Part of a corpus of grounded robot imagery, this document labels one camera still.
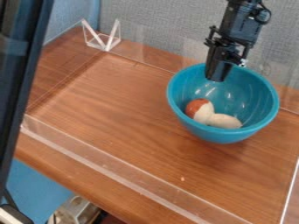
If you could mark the clear acrylic front barrier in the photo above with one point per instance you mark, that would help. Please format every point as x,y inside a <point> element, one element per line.
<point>190,206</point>

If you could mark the clear acrylic corner bracket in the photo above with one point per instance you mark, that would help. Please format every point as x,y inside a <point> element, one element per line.
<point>97,40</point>

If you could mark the white device under table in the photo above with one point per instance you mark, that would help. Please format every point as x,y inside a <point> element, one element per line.
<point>75,211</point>

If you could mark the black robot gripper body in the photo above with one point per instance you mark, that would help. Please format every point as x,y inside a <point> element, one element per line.
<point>236,34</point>

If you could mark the clear acrylic back barrier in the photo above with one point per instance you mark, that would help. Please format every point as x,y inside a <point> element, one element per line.
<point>173,53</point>

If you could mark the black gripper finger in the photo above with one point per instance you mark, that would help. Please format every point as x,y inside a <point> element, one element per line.
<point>223,56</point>

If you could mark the white brown-capped toy mushroom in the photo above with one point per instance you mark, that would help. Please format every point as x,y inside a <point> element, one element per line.
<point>200,111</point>

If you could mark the clear acrylic barrier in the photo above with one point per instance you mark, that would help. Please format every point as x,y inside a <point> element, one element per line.
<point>173,53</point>
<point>190,206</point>

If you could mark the blue plastic bowl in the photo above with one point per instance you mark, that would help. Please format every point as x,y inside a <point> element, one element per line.
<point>244,96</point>

